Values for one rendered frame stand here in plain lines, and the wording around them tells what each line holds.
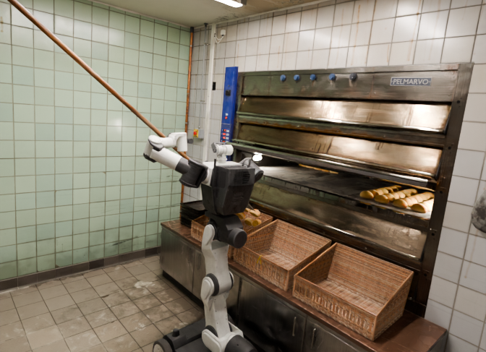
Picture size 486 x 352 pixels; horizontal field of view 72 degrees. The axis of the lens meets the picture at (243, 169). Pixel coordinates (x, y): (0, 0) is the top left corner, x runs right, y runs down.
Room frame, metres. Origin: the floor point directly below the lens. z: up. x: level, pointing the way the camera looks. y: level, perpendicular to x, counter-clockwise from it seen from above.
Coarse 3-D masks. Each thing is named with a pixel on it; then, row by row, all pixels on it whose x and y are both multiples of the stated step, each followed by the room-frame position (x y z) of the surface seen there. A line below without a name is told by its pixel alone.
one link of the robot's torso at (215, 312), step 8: (208, 280) 1.97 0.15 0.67; (208, 288) 1.95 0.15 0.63; (208, 296) 1.96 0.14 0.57; (216, 296) 2.01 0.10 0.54; (224, 296) 2.05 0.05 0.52; (208, 304) 1.97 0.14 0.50; (216, 304) 1.99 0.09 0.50; (224, 304) 2.03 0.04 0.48; (208, 312) 2.01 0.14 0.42; (216, 312) 1.98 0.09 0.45; (224, 312) 2.02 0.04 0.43; (208, 320) 2.01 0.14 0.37; (216, 320) 1.96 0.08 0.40; (224, 320) 2.01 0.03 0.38; (208, 328) 1.97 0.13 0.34; (216, 328) 1.95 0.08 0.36; (224, 328) 1.98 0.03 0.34; (216, 336) 1.93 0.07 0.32
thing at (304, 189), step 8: (264, 176) 2.98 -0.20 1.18; (280, 184) 2.84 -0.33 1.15; (288, 184) 2.77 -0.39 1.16; (296, 184) 2.73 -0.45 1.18; (312, 192) 2.59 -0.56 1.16; (320, 192) 2.53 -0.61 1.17; (328, 192) 2.53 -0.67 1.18; (336, 200) 2.43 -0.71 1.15; (344, 200) 2.38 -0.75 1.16; (352, 200) 2.34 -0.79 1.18; (368, 208) 2.25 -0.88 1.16; (376, 208) 2.21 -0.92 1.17; (384, 208) 2.19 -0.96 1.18; (392, 216) 2.12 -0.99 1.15; (400, 216) 2.09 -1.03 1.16; (408, 216) 2.05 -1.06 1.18; (416, 216) 2.06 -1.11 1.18; (416, 224) 2.02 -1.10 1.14; (424, 224) 1.98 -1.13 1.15
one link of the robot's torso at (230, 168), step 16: (224, 160) 2.07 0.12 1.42; (208, 176) 1.95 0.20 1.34; (224, 176) 1.89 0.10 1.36; (240, 176) 2.07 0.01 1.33; (208, 192) 1.97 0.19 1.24; (224, 192) 1.88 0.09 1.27; (240, 192) 1.94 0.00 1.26; (208, 208) 2.01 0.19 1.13; (224, 208) 1.90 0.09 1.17; (240, 208) 1.98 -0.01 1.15
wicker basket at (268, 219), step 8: (200, 216) 2.97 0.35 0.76; (248, 216) 3.02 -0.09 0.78; (264, 216) 2.90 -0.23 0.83; (192, 224) 2.90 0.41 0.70; (200, 224) 2.97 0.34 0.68; (264, 224) 2.77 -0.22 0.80; (192, 232) 2.89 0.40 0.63; (200, 232) 2.80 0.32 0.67; (248, 232) 2.64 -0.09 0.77; (200, 240) 2.80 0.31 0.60; (232, 248) 2.53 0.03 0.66; (232, 256) 2.53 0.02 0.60
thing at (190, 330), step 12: (192, 324) 2.21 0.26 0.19; (204, 324) 2.23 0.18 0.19; (168, 336) 2.03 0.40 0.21; (180, 336) 2.04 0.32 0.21; (192, 336) 2.08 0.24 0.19; (240, 336) 1.90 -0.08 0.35; (180, 348) 1.98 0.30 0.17; (192, 348) 1.99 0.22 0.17; (204, 348) 2.00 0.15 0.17; (228, 348) 1.83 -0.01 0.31; (240, 348) 1.80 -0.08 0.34; (252, 348) 1.80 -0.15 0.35
